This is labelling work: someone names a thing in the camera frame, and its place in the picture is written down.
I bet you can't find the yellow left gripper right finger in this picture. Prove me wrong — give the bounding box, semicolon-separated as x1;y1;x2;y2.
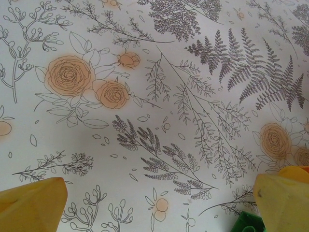
253;166;309;232

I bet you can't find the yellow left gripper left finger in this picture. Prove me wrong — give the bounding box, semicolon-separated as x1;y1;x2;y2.
0;176;68;232

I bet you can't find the green lego brick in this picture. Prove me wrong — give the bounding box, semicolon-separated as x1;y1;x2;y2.
233;210;266;232

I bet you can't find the floral print tablecloth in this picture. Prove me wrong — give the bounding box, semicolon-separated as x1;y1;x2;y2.
0;0;309;232

